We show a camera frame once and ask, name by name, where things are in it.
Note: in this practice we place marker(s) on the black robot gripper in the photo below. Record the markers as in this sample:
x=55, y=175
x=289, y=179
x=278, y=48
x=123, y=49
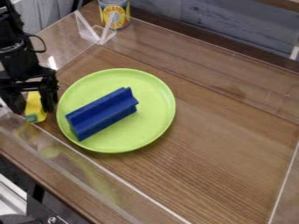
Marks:
x=25, y=75

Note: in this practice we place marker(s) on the yellow toy banana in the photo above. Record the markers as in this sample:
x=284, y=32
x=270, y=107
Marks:
x=34, y=112

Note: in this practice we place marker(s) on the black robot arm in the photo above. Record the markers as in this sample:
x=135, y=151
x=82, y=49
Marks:
x=13, y=30

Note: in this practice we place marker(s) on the lime green plate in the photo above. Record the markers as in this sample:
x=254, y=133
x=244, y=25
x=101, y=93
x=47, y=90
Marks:
x=141, y=128

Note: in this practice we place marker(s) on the blue foam block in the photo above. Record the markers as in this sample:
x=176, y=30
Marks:
x=94, y=117

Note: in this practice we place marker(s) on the yellow labelled tin can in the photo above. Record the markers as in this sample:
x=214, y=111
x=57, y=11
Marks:
x=117, y=9

